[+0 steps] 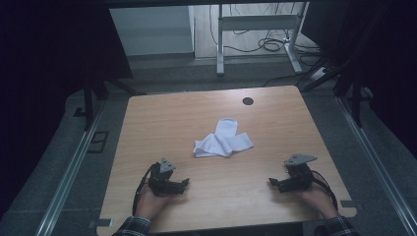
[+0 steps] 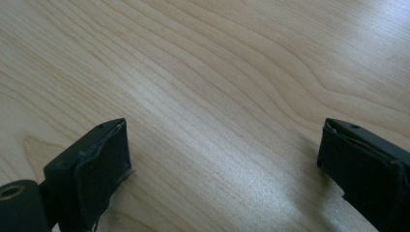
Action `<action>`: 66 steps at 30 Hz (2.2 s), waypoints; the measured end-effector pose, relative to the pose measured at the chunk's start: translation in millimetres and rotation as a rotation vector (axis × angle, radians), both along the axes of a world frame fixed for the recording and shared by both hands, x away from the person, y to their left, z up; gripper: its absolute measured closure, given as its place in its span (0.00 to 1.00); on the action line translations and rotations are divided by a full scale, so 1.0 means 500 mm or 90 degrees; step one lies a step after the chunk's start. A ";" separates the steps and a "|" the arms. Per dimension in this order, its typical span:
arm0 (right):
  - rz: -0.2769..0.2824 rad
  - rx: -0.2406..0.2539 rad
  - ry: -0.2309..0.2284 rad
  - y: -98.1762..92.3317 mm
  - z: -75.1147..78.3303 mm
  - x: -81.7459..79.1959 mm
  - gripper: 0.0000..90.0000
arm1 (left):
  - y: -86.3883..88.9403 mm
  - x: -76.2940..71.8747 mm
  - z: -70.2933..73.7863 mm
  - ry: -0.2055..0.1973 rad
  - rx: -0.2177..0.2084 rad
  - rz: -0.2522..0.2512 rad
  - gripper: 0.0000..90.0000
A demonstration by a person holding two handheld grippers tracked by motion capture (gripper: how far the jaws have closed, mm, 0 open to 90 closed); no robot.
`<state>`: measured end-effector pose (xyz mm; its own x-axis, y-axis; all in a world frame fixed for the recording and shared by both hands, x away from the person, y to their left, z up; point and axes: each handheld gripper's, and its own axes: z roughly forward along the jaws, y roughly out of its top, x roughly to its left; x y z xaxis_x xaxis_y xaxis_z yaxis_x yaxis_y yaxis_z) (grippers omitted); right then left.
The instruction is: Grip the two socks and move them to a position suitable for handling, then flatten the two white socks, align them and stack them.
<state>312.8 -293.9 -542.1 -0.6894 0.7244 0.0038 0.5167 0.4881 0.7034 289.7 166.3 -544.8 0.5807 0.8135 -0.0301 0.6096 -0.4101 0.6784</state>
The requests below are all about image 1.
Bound white power strip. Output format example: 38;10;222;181
309;66;329;82

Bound light grey panel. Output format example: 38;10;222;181
108;5;196;57

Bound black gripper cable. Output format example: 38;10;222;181
311;170;339;211
132;162;157;216

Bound black floor cables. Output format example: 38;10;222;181
208;3;324;67

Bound black tripod stand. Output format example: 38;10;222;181
73;77;147;132

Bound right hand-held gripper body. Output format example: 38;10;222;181
283;153;319;194

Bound person's right hand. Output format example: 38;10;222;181
298;182;339;220

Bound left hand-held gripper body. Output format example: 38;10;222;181
147;157;181;198

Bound aluminium floor rail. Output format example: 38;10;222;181
335;96;417;236
33;100;108;236

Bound white sock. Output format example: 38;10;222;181
213;117;255;152
193;133;234;159

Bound person's left hand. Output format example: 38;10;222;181
135;184;172;221

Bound plaid right sleeve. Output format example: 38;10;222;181
314;215;362;236

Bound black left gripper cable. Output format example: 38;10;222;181
132;162;157;216

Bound plaid left sleeve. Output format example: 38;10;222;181
112;215;152;236

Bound black floor frame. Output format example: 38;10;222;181
86;130;110;154

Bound black metal stand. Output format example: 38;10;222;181
333;63;376;130

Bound grey table bracket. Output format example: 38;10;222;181
88;218;113;229
339;199;362;209

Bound plaid sleeve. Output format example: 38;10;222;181
112;215;152;236
314;215;362;236

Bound dark curtain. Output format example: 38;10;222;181
300;0;417;160
0;0;134;219

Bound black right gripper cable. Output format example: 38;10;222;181
311;170;339;211

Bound white metal desk frame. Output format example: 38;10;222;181
215;2;310;78

